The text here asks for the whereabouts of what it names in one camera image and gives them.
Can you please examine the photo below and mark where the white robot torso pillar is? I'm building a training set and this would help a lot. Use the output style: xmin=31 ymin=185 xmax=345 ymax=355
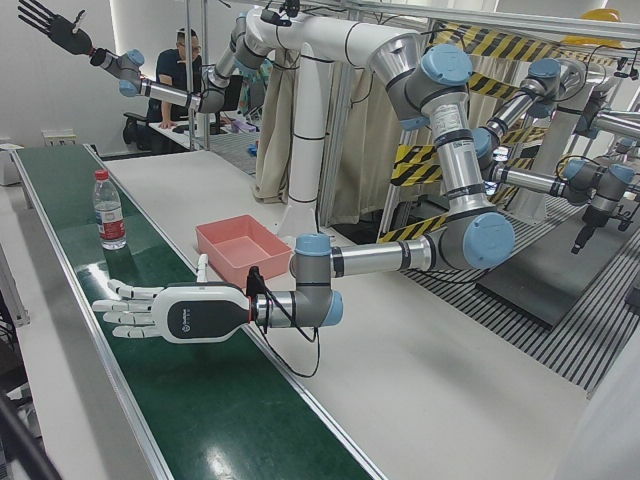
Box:
xmin=247 ymin=7 xmax=421 ymax=236

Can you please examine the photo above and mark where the green conveyor belt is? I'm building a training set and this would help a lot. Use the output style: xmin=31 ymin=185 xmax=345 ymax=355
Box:
xmin=9 ymin=143 xmax=386 ymax=480

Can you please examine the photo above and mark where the small black gripper tool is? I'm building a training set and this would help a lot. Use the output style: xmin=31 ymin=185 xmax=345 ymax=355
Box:
xmin=572 ymin=202 xmax=609 ymax=256

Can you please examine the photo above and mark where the aluminium frame post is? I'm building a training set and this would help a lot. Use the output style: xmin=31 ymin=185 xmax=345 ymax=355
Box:
xmin=184 ymin=0 xmax=211 ymax=151

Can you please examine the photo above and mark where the pink plastic basket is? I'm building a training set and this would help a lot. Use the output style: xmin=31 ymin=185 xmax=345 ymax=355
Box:
xmin=194 ymin=214 xmax=294 ymax=282

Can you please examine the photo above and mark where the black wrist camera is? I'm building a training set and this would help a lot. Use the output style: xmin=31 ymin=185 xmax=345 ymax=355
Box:
xmin=246 ymin=266 xmax=267 ymax=297

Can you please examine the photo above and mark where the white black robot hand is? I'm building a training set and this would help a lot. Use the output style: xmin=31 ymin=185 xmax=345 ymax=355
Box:
xmin=92 ymin=253 xmax=251 ymax=345

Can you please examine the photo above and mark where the black head camera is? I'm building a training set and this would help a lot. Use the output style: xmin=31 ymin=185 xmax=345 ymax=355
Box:
xmin=259 ymin=0 xmax=304 ymax=29

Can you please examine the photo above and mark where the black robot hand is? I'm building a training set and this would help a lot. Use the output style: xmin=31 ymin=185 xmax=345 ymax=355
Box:
xmin=18 ymin=0 xmax=94 ymax=55

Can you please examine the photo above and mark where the clear water bottle red cap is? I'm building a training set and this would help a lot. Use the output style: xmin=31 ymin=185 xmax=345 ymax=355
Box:
xmin=92 ymin=169 xmax=128 ymax=251

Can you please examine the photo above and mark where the yellow black safety barrier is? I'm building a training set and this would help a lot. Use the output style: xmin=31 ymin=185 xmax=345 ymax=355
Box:
xmin=377 ymin=24 xmax=564 ymax=246

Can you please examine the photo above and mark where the yellow hard hat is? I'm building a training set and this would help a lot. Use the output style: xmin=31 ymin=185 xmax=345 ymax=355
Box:
xmin=579 ymin=7 xmax=624 ymax=24

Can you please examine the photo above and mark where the person in dark shirt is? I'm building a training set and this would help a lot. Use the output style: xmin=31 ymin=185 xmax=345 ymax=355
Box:
xmin=122 ymin=28 xmax=204 ymax=156

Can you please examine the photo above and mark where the black tripod pole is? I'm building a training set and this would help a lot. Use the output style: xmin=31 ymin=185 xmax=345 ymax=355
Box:
xmin=0 ymin=394 xmax=56 ymax=480

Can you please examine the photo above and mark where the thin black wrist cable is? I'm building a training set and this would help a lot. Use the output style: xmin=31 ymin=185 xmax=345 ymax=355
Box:
xmin=258 ymin=294 xmax=322 ymax=379

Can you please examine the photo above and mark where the white wall outlet strip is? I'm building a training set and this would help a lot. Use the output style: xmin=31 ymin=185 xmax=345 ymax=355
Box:
xmin=42 ymin=128 xmax=77 ymax=148

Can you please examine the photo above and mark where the beige cloth curtain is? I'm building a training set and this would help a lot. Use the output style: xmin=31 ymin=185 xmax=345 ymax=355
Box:
xmin=254 ymin=57 xmax=391 ymax=226

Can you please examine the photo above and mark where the black flat platform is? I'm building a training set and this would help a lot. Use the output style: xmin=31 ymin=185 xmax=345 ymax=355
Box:
xmin=474 ymin=219 xmax=640 ymax=329

